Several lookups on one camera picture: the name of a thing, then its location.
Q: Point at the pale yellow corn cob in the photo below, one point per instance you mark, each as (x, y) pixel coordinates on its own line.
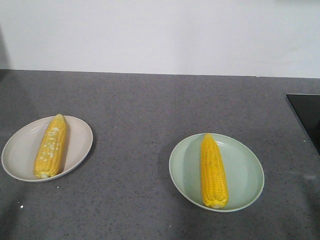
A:
(50, 153)

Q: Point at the black induction cooktop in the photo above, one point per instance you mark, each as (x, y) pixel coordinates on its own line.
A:
(307, 109)

